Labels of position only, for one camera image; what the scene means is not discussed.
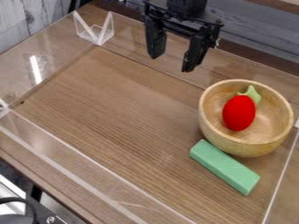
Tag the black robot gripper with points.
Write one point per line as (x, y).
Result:
(185, 17)

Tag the red plush strawberry toy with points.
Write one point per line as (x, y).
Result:
(239, 110)

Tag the light wooden bowl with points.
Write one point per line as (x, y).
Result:
(270, 128)

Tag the green rectangular block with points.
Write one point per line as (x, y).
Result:
(227, 168)

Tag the clear acrylic corner bracket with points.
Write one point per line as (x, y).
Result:
(95, 34)

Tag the clear acrylic tray wall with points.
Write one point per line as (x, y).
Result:
(99, 122)

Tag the black metal table bracket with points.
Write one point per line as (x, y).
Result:
(46, 216)

